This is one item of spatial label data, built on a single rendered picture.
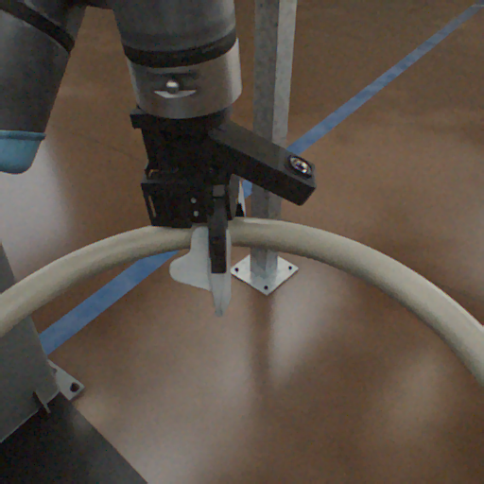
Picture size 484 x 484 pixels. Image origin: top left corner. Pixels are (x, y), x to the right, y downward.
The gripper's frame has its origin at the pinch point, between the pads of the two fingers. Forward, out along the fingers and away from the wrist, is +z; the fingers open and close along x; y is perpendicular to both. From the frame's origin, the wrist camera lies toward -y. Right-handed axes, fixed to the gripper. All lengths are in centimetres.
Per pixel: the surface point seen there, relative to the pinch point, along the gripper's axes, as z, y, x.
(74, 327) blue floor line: 94, 73, -62
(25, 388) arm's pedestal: 80, 70, -30
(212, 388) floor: 97, 22, -43
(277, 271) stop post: 101, 4, -98
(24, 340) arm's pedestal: 64, 67, -35
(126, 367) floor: 95, 51, -48
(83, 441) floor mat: 92, 54, -22
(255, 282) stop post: 100, 12, -91
